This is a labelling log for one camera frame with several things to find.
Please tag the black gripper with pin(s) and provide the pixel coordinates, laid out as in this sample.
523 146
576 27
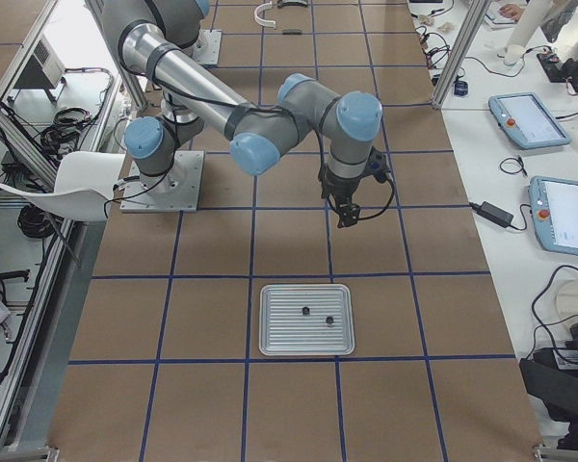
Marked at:
338 189

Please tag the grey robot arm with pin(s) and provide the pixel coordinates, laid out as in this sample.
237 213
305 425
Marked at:
153 39

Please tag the ribbed metal tray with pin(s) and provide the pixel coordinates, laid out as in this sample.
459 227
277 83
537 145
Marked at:
285 331

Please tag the black power adapter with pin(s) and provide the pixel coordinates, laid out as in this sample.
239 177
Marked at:
492 213

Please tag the dark brake pad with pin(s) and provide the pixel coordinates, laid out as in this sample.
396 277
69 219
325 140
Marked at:
292 32

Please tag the blue teach pendant far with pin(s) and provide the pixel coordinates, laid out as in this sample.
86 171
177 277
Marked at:
526 121

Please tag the blue teach pendant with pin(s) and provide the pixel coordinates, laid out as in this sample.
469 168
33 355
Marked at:
554 206
526 121

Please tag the blue teach pendant near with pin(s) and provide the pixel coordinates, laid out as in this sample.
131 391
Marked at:
554 206

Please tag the green curved brake shoe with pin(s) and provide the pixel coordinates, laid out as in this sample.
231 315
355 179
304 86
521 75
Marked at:
289 3

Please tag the white curved plastic part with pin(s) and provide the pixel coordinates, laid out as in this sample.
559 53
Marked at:
259 15

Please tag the white paper cup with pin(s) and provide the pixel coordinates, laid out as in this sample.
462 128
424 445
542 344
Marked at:
513 54

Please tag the white chair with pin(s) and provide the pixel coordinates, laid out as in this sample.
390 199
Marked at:
83 184

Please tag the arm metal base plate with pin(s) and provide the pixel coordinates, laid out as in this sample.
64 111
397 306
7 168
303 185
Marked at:
206 50
178 191

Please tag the aluminium frame post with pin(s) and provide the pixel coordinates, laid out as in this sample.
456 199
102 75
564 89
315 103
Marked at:
468 30

